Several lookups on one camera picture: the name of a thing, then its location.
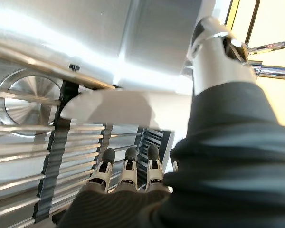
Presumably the chrome gooseneck kitchen faucet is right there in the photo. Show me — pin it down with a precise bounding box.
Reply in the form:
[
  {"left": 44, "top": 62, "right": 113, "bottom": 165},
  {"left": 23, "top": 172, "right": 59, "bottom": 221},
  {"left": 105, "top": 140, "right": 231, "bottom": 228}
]
[{"left": 228, "top": 40, "right": 285, "bottom": 82}]

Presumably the stainless steel sink basin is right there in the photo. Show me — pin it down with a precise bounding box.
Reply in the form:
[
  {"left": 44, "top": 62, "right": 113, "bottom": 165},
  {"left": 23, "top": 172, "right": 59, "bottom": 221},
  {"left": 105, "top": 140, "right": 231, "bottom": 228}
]
[{"left": 0, "top": 0, "right": 231, "bottom": 228}]

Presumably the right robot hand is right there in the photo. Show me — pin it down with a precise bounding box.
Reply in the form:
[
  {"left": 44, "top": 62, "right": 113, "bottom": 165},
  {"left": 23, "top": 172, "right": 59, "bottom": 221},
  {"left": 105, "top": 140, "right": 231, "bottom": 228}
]
[{"left": 54, "top": 16, "right": 285, "bottom": 228}]

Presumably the round steel sink drain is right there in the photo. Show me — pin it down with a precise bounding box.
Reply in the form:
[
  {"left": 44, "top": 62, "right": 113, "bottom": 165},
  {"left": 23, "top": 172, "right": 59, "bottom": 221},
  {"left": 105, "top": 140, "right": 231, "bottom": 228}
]
[{"left": 0, "top": 68, "right": 64, "bottom": 138}]

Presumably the cream round plate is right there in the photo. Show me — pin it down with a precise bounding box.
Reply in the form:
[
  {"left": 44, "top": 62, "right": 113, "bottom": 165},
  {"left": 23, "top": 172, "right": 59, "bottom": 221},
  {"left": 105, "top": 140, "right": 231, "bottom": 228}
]
[{"left": 59, "top": 90, "right": 196, "bottom": 134}]

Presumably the black roll-up drying rack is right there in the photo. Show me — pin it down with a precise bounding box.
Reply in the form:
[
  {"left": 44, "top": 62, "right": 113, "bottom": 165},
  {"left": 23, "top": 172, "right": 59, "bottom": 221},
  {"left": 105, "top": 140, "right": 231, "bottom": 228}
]
[{"left": 0, "top": 42, "right": 176, "bottom": 226}]

